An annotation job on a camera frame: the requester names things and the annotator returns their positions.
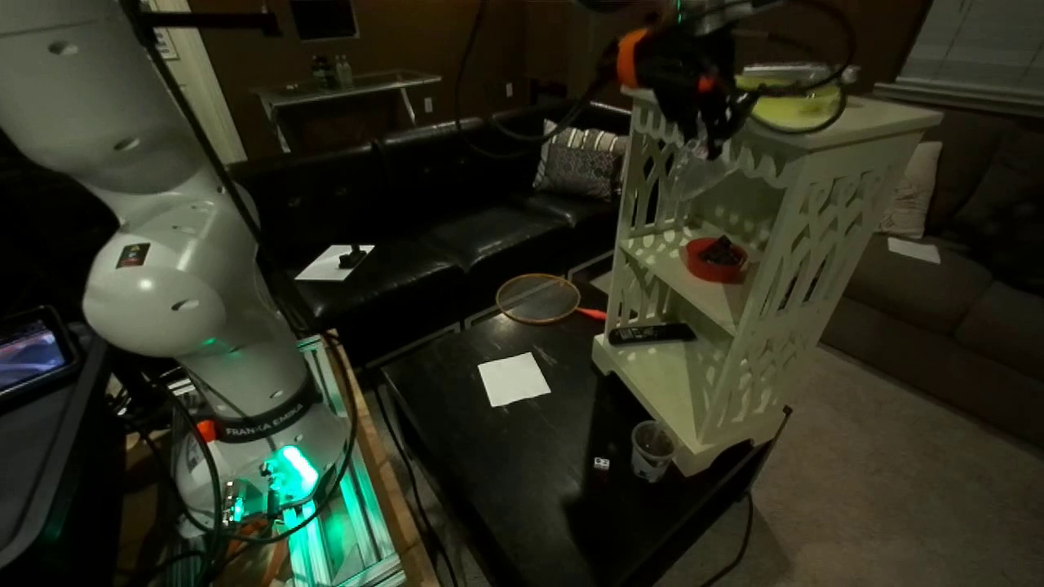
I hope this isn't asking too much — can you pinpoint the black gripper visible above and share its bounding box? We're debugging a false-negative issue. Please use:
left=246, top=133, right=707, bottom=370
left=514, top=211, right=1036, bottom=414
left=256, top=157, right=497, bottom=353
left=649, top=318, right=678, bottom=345
left=647, top=21, right=743, bottom=151

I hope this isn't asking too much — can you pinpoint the white lattice shelf stand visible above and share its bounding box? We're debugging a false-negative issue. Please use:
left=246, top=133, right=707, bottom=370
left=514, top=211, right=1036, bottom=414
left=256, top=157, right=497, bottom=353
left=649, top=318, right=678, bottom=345
left=586, top=82, right=945, bottom=481

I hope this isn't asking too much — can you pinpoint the yellow green plate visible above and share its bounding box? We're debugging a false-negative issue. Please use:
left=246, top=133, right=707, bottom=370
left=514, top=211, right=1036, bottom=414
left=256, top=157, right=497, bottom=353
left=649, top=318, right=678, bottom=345
left=738, top=69, right=847, bottom=138

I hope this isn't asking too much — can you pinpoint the grey flat dish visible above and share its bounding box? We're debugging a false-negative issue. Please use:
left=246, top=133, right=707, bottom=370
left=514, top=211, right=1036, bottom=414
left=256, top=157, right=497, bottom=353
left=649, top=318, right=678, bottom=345
left=747, top=63, right=861, bottom=91

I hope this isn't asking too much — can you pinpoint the red bowl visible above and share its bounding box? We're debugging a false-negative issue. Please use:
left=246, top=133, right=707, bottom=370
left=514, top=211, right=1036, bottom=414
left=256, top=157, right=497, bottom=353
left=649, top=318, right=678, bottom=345
left=683, top=236, right=755, bottom=288

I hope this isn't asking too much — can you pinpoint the patterned grey cushion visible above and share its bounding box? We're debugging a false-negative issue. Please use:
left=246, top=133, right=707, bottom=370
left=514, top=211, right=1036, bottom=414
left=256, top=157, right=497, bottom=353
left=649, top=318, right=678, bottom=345
left=529, top=119, right=631, bottom=202

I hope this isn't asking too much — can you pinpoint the light beige pillow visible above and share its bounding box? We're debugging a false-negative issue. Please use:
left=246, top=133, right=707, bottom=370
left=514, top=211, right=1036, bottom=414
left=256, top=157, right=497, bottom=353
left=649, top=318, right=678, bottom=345
left=877, top=140, right=945, bottom=244

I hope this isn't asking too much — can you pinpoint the black remote with buttons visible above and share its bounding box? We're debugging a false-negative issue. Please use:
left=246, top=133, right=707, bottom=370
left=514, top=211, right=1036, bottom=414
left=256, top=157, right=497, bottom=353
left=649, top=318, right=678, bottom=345
left=605, top=318, right=701, bottom=350

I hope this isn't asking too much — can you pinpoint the small white paper note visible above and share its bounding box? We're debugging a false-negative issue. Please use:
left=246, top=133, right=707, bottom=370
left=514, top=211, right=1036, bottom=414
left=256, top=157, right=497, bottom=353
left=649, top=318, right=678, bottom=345
left=885, top=236, right=945, bottom=271

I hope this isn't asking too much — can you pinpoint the white window blind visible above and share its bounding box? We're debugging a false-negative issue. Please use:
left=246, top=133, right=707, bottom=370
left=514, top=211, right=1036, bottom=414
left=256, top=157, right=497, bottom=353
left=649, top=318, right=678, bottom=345
left=873, top=0, right=1044, bottom=119

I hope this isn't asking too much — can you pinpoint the black leather sofa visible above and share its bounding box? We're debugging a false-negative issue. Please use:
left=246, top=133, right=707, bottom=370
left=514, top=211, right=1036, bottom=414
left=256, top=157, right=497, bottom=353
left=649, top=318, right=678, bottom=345
left=219, top=98, right=635, bottom=367

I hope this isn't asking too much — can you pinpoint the grey fabric sofa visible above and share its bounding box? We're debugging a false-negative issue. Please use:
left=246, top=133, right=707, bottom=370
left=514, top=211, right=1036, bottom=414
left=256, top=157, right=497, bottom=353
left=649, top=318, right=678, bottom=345
left=820, top=100, right=1044, bottom=451

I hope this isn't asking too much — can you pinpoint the white paper sheet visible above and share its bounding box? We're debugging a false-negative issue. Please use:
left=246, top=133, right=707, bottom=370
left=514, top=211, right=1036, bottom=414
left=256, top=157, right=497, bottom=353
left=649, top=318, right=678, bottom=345
left=473, top=350, right=554, bottom=412

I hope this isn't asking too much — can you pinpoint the white paper cup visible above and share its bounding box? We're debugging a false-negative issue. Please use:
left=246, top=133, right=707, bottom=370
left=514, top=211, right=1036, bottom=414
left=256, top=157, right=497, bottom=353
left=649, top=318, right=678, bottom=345
left=631, top=416, right=678, bottom=486

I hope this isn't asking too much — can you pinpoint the dark console table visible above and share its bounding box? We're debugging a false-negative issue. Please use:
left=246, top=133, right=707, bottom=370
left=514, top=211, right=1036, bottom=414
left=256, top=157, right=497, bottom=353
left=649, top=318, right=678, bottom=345
left=258, top=66, right=446, bottom=128

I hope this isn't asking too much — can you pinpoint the white paper with tripod foot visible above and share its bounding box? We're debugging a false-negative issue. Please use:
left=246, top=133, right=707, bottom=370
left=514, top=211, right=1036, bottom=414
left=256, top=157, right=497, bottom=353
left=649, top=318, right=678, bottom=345
left=291, top=240, right=378, bottom=288

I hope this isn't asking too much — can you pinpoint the white panel door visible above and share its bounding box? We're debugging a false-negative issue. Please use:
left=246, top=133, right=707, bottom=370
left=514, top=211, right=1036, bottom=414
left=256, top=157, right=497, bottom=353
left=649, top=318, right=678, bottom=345
left=141, top=0, right=250, bottom=165

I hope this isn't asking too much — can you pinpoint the wooden edged robot platform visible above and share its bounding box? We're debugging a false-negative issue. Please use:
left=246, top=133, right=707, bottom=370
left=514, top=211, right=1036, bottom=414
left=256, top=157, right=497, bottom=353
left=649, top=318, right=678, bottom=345
left=216, top=330, right=438, bottom=587

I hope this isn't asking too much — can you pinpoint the white jug red cap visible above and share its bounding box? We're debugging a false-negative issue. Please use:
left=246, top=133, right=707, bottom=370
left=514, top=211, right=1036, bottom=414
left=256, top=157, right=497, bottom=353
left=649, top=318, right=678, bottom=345
left=171, top=414, right=239, bottom=526

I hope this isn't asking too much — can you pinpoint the tablet screen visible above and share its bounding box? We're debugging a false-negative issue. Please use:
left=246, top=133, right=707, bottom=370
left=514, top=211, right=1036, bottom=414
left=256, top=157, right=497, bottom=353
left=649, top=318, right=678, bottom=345
left=0, top=306, right=85, bottom=412

